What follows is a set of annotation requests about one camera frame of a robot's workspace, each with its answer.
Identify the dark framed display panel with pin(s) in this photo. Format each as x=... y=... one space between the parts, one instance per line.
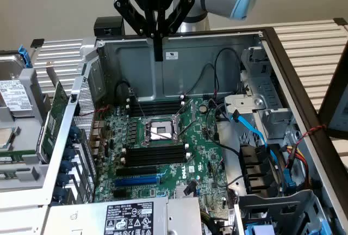
x=338 y=110

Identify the bare metal disk bay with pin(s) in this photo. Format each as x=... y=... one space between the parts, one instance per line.
x=266 y=91

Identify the silver power supply with label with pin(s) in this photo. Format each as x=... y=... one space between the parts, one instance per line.
x=81 y=216

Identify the grey plastic parts rack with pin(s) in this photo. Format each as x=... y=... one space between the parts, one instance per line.
x=27 y=88

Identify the black slat end cap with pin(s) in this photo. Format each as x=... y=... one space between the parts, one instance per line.
x=37 y=43
x=340 y=21

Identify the black box with socket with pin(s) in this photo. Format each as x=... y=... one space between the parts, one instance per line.
x=103 y=28

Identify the blue card retention clip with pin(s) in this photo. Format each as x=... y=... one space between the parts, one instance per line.
x=70 y=153
x=74 y=134
x=66 y=167
x=58 y=193
x=63 y=180

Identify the blue expansion slot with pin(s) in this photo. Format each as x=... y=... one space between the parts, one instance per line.
x=136 y=182

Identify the black fan shroud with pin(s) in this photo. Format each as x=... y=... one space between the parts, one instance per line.
x=255 y=164

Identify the thin metal locking lever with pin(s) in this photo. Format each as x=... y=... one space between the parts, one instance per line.
x=139 y=103
x=160 y=134

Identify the metal socket cover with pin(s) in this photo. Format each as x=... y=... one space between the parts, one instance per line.
x=187 y=108

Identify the grey perforated disk bay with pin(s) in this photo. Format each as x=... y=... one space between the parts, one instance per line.
x=277 y=205

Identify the long black expansion slot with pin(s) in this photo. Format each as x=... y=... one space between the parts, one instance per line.
x=136 y=172

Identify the green Dell motherboard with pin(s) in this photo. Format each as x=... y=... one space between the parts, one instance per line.
x=201 y=142

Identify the green RAM stick white label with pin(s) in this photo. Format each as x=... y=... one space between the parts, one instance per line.
x=16 y=152

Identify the black RAM slot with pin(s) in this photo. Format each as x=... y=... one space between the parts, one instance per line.
x=156 y=110
x=156 y=107
x=156 y=157
x=156 y=148
x=156 y=99
x=156 y=153
x=156 y=103
x=156 y=161

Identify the metal CPU socket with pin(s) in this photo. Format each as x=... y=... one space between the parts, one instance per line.
x=160 y=126

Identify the hard disk with blue rails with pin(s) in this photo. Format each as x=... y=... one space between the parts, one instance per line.
x=11 y=93

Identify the silver CPU chip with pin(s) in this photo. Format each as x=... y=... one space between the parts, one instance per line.
x=5 y=137

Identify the short black expansion slot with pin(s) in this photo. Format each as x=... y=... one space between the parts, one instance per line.
x=119 y=194

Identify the grey metal PC case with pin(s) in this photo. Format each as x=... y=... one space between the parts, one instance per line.
x=204 y=50

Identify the blue plastic drive carrier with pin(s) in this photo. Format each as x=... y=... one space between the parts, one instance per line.
x=259 y=230

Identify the small silver heatsink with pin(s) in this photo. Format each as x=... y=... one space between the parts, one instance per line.
x=180 y=191

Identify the silver coin battery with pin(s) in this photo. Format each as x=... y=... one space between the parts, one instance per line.
x=203 y=108

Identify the green expansion card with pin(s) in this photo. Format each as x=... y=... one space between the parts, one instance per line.
x=54 y=110

